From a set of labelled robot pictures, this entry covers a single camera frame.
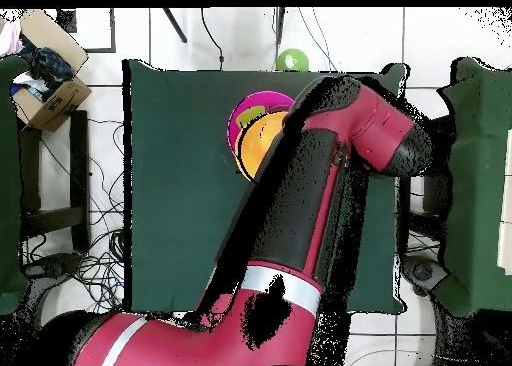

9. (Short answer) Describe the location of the thin black floor cable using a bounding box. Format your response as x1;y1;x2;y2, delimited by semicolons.
297;7;337;72
199;7;225;71

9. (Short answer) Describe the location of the black tripod leg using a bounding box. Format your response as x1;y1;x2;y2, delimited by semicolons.
161;7;188;44
274;7;287;46

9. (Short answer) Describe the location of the black equipment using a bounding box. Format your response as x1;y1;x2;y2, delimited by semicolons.
400;256;450;299

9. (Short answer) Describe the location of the dark green cloth cover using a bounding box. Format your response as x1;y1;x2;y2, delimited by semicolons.
0;55;29;316
431;56;512;318

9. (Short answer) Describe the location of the black metal frame stand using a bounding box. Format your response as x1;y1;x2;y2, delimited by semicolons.
17;109;91;255

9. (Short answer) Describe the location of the pink plastic bowl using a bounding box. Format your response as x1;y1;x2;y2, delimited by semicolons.
226;90;297;153

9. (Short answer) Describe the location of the dark blue clothing bundle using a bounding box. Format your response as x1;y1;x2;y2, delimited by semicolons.
19;37;75;91

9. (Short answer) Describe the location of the large orange plastic bowl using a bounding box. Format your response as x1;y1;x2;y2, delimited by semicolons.
234;110;291;183

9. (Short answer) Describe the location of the black wheeled base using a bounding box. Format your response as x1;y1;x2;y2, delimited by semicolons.
23;252;85;315

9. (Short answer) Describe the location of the dark green tablecloth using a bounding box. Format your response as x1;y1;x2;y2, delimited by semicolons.
121;58;409;314

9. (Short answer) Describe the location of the cardboard box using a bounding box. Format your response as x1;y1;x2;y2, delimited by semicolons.
11;8;93;133

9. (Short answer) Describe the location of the green plastic bowl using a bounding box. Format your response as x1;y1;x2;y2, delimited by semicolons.
275;48;310;72

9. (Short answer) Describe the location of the green plastic cup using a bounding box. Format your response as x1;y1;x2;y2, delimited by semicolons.
235;105;267;129

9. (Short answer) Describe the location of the pale pink cloth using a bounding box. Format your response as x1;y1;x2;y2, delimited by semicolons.
0;19;25;57

